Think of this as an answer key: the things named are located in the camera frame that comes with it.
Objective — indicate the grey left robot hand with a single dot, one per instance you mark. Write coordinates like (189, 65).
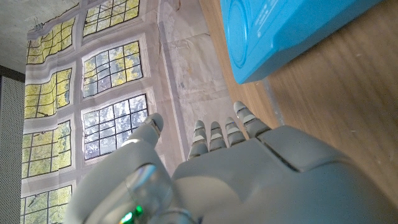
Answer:
(236, 183)

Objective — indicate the blue toy piano keyboard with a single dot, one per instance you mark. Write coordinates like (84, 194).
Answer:
(280, 34)

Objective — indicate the printed window backdrop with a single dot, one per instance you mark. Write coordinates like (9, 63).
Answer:
(102, 93)

